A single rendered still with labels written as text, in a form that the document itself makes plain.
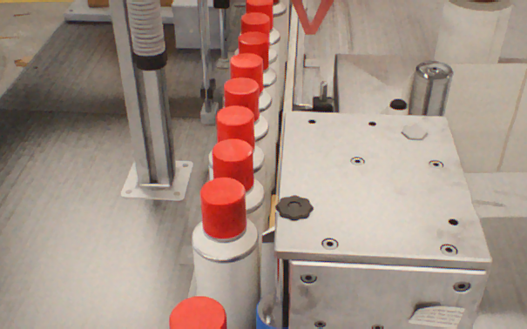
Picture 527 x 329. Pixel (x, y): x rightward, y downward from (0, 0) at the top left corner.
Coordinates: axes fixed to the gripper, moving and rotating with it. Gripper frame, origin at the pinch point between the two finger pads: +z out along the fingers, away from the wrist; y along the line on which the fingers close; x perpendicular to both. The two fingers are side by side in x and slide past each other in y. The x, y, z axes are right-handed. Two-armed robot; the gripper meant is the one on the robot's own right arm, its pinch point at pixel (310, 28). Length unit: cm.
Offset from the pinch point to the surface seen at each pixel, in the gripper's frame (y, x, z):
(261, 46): -19.3, 5.4, -6.5
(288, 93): -0.2, 2.7, 10.3
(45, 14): 239, 144, 104
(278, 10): -0.3, 4.4, -2.5
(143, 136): -13.2, 21.4, 9.8
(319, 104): -3.8, -1.7, 9.9
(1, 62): 180, 145, 104
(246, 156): -39.6, 5.2, -7.0
